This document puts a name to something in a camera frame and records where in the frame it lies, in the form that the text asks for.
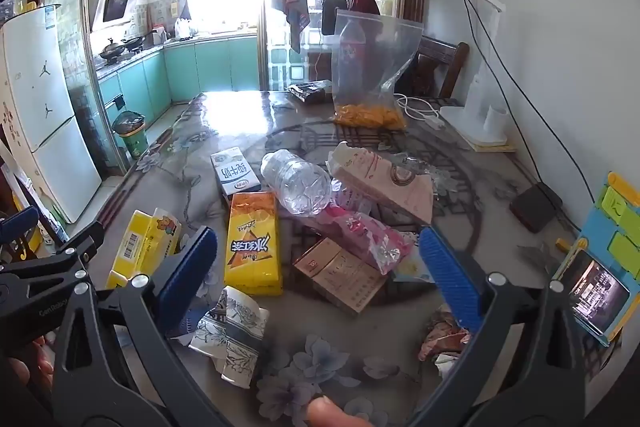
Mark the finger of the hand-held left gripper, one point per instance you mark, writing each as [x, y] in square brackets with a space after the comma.
[20, 223]
[75, 249]

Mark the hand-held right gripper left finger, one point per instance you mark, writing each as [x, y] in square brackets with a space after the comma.
[187, 277]

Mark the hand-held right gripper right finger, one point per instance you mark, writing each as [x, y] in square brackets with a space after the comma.
[450, 277]

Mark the yellow tissue pack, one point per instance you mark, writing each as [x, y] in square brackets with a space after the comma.
[140, 247]

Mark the reddish wrapper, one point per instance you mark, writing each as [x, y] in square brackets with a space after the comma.
[442, 337]

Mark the yellow drink carton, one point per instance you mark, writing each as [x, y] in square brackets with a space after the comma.
[252, 247]

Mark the floral paper pack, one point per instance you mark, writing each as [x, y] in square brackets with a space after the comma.
[235, 332]

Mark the pink plastic wrapper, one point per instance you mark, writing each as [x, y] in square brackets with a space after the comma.
[365, 237]

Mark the clear plastic wrapper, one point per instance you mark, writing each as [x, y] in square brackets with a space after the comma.
[432, 174]

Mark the brown cigarette box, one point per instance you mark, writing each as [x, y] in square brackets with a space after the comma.
[340, 279]

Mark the white milk carton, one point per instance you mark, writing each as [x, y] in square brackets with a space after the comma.
[232, 172]

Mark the clear plastic bottle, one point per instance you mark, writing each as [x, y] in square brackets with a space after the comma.
[295, 182]

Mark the black shoulder bag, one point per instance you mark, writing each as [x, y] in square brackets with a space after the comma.
[332, 14]

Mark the green trash bin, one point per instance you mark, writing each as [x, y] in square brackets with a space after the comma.
[131, 139]

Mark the person's left hand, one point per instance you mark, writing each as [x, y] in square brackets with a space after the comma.
[25, 367]

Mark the person's right hand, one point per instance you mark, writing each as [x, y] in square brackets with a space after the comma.
[330, 414]

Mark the blue plastic mesh object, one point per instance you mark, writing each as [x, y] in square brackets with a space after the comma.
[190, 322]

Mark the black box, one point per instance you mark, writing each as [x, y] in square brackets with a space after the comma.
[535, 207]

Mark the white refrigerator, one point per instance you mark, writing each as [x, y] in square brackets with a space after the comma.
[45, 107]

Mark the yellow book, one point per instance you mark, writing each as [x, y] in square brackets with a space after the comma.
[500, 148]

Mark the smartphone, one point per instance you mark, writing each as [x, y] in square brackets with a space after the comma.
[592, 287]

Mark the white cylindrical holder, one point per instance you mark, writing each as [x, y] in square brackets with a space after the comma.
[496, 122]

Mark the colourful phone stand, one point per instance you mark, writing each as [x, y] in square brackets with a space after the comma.
[620, 227]

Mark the black wok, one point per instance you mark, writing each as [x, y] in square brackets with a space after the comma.
[112, 51]

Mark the dark wooden chair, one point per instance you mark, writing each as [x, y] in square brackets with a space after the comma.
[440, 67]

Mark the teal kitchen base cabinets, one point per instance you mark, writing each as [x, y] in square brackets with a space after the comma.
[215, 67]

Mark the black frying pan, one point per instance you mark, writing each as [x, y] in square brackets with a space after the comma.
[134, 41]

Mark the clear zip bag orange snacks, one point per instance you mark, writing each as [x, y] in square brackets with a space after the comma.
[380, 72]

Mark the range hood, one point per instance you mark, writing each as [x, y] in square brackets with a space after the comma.
[117, 4]

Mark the red drink bottle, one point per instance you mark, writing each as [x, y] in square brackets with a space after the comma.
[352, 47]

